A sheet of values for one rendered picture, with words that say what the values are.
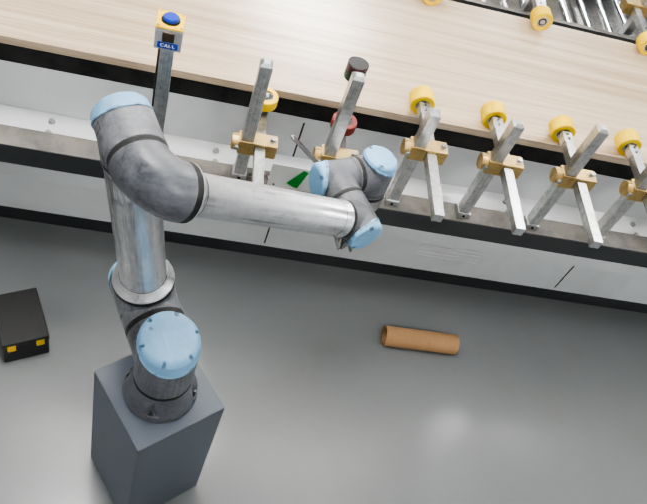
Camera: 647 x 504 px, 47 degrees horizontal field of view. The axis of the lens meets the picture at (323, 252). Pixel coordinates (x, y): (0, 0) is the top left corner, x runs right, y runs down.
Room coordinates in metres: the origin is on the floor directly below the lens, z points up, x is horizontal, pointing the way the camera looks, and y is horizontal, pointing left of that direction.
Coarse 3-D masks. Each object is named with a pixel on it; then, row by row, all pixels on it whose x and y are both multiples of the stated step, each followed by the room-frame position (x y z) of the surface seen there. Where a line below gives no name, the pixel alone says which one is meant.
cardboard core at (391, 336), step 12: (384, 336) 1.73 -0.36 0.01; (396, 336) 1.70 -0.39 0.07; (408, 336) 1.72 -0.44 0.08; (420, 336) 1.75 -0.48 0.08; (432, 336) 1.77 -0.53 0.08; (444, 336) 1.79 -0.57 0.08; (456, 336) 1.82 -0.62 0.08; (408, 348) 1.71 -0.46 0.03; (420, 348) 1.72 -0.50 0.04; (432, 348) 1.74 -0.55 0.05; (444, 348) 1.76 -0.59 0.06; (456, 348) 1.77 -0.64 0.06
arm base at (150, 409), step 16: (128, 384) 0.81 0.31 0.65; (192, 384) 0.88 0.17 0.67; (128, 400) 0.79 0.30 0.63; (144, 400) 0.78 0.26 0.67; (160, 400) 0.79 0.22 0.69; (176, 400) 0.81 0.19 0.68; (192, 400) 0.86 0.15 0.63; (144, 416) 0.77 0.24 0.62; (160, 416) 0.78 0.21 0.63; (176, 416) 0.80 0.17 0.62
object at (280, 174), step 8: (272, 168) 1.58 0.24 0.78; (280, 168) 1.59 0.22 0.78; (288, 168) 1.60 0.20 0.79; (296, 168) 1.61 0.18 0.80; (272, 176) 1.59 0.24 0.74; (280, 176) 1.59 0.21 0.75; (288, 176) 1.60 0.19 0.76; (272, 184) 1.59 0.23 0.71; (280, 184) 1.60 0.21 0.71; (304, 184) 1.62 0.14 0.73
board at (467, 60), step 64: (0, 0) 1.65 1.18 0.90; (64, 0) 1.76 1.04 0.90; (128, 0) 1.89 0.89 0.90; (192, 0) 2.02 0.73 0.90; (256, 0) 2.16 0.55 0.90; (320, 0) 2.32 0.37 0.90; (384, 0) 2.48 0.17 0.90; (448, 0) 2.66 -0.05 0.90; (128, 64) 1.63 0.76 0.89; (192, 64) 1.73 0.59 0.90; (256, 64) 1.85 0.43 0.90; (320, 64) 1.98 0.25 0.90; (384, 64) 2.12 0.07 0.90; (448, 64) 2.27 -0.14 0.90; (512, 64) 2.43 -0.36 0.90; (576, 64) 2.61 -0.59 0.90; (640, 64) 2.80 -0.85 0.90; (448, 128) 1.97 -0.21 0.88; (576, 128) 2.23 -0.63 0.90; (640, 128) 2.39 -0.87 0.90
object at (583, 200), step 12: (564, 132) 2.10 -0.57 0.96; (564, 144) 2.05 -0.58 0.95; (564, 156) 2.01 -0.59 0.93; (576, 192) 1.86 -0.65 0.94; (588, 192) 1.86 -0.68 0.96; (588, 204) 1.81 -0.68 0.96; (588, 216) 1.76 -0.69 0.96; (588, 228) 1.72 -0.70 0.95; (588, 240) 1.68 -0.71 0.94; (600, 240) 1.68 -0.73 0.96
